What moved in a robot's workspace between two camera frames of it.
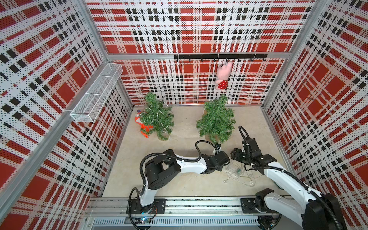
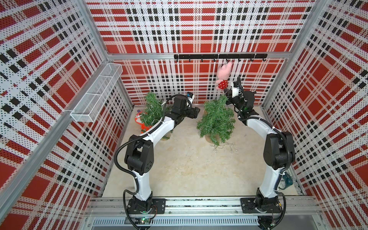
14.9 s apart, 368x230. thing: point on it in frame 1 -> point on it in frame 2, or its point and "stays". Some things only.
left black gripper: x=219 y=168 -> x=194 y=112
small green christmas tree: x=159 y=118 stays
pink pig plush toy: x=223 y=74 stays
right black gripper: x=236 y=154 -> x=228 y=96
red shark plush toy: x=144 y=128 stays
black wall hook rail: x=226 y=56 stays
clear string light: x=237 y=171 -> x=231 y=146
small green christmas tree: x=217 y=122 stays
